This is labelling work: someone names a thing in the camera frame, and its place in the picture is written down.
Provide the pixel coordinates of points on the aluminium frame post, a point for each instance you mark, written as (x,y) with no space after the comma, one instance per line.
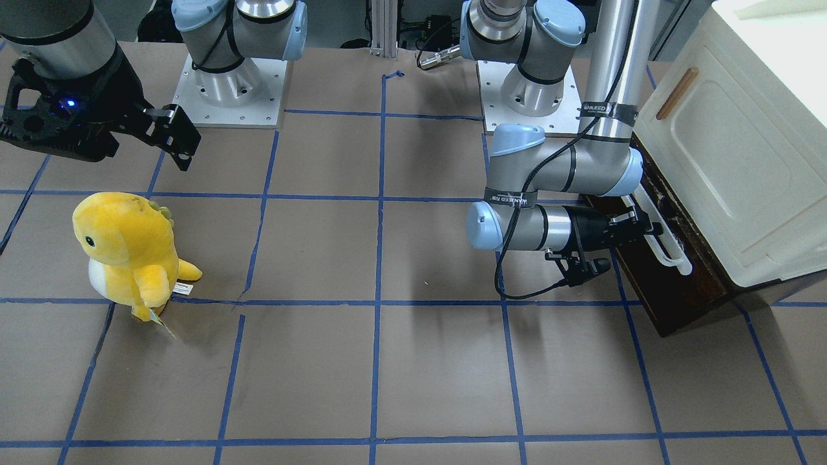
(384,25)

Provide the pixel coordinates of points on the yellow plush dinosaur toy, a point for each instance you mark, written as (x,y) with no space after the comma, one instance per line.
(132,258)

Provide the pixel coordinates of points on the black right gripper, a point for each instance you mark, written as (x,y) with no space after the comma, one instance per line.
(111,97)

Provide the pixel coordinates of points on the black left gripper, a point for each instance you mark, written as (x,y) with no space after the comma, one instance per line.
(590,230)

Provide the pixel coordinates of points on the white drawer handle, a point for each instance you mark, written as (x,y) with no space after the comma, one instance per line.
(661,240)

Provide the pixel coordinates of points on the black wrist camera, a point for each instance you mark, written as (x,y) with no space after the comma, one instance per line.
(576,270)

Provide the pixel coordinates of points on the silver cable connector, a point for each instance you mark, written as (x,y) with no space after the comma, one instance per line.
(439,58)

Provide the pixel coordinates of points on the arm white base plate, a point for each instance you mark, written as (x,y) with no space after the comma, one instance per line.
(250,97)
(556,116)

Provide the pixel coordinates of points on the dark brown wooden drawer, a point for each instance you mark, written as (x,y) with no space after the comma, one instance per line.
(671,300)

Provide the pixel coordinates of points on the cream plastic storage box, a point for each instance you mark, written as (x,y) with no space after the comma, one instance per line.
(737,127)

